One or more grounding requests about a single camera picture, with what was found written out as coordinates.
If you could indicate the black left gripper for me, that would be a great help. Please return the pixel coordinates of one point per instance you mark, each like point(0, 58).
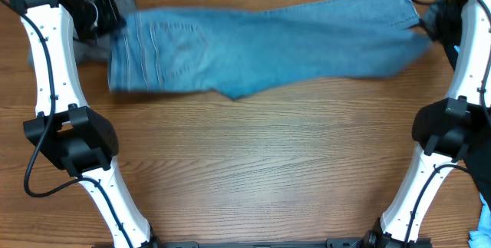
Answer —
point(107, 5)

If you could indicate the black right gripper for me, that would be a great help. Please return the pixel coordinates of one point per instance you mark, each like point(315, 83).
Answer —
point(433, 19)

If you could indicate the blue denim jeans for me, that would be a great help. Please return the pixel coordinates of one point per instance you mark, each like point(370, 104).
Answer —
point(239, 53)

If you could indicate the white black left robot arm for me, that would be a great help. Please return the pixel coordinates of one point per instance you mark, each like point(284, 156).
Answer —
point(65, 130)

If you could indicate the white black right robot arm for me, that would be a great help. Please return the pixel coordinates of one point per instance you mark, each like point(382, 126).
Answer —
point(432, 161)

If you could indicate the black garment pile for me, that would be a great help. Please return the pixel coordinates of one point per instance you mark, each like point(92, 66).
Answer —
point(468, 109)

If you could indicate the light blue cloth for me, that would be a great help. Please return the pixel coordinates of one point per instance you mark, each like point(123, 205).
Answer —
point(480, 238)

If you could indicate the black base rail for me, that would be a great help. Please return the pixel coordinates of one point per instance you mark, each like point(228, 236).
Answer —
point(328, 243)

